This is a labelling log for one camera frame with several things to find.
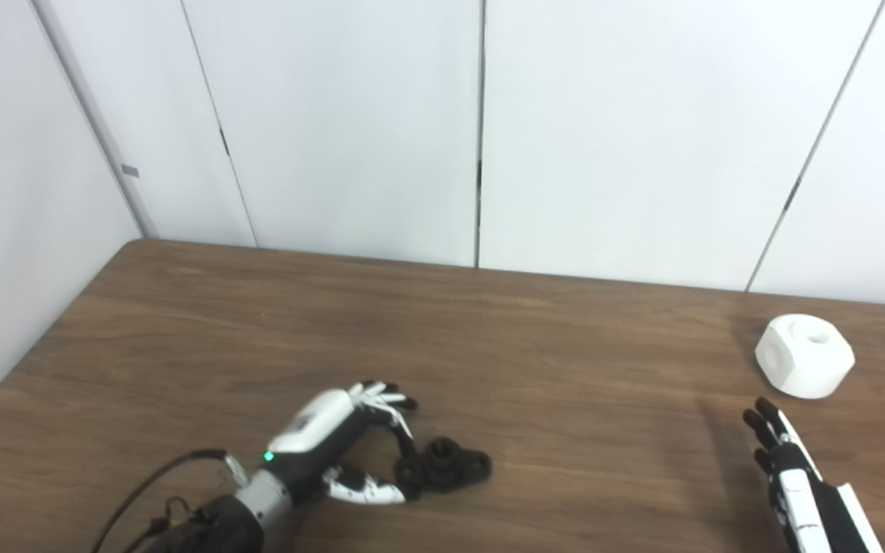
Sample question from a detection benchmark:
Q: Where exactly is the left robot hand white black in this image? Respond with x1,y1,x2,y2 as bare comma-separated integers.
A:
264,379,419,509

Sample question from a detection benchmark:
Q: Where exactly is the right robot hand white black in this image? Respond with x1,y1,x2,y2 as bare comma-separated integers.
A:
742,396,885,553

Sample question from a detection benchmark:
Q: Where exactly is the black flanged holder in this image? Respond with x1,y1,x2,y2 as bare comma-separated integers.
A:
396,436,492,497

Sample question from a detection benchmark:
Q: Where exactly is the round white faceted piece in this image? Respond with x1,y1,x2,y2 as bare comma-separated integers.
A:
754,313,857,401

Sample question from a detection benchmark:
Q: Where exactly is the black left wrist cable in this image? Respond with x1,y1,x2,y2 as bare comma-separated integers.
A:
91,449,250,553

